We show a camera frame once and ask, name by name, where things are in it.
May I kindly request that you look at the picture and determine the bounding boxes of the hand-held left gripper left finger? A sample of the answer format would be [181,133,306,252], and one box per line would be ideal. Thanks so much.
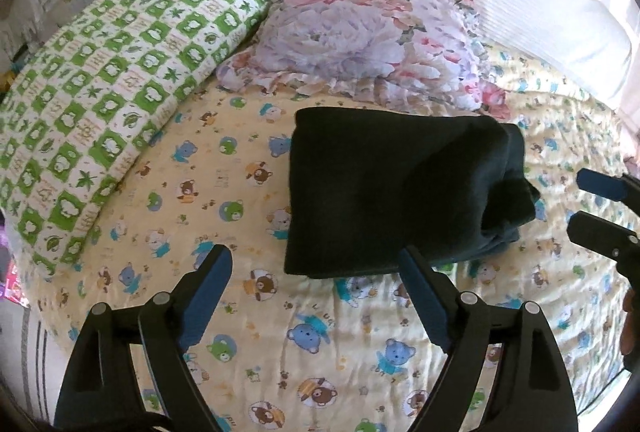
[54,243,234,432]

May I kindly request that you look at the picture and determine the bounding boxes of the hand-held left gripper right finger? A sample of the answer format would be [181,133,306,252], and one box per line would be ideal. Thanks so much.
[398,246,581,432]

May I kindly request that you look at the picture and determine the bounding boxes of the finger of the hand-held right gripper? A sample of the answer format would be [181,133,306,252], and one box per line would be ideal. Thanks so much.
[567,211,640,263]
[576,168,640,207]

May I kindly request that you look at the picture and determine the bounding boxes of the black pants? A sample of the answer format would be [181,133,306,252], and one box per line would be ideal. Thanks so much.
[284,106,542,280]

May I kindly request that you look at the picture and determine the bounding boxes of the person's right hand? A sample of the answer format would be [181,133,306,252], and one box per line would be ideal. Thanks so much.
[621,289,640,359]

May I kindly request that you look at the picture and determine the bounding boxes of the pink cloth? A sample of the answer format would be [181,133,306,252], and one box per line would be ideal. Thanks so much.
[620,102,640,173]

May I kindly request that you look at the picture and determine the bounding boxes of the yellow bear print blanket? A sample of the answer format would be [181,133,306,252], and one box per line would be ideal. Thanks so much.
[27,40,640,432]

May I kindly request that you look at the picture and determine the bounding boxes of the white striped bed sheet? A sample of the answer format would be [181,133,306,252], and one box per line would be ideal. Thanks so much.
[0,302,76,419]

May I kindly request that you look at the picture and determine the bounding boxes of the green checked pillow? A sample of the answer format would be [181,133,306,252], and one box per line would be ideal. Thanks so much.
[0,0,271,280]

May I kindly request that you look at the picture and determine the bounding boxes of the floral ruffled pillow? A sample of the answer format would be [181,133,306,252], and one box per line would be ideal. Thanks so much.
[215,0,511,120]

